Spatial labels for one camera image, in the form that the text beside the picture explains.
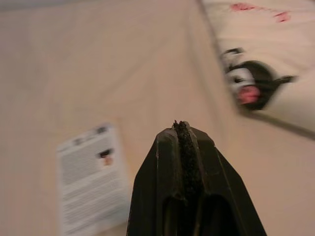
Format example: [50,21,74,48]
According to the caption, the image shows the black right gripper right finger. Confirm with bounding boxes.
[182,119,268,236]

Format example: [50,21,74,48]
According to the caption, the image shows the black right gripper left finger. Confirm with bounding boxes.
[126,119,197,236]

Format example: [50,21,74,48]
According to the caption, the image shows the white printed paperback book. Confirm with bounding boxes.
[56,122,131,236]

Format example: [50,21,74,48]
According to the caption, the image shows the bed with beige sheet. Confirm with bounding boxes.
[0,0,315,236]

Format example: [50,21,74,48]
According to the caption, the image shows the cream cartoon print quilt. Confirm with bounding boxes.
[199,0,315,137]

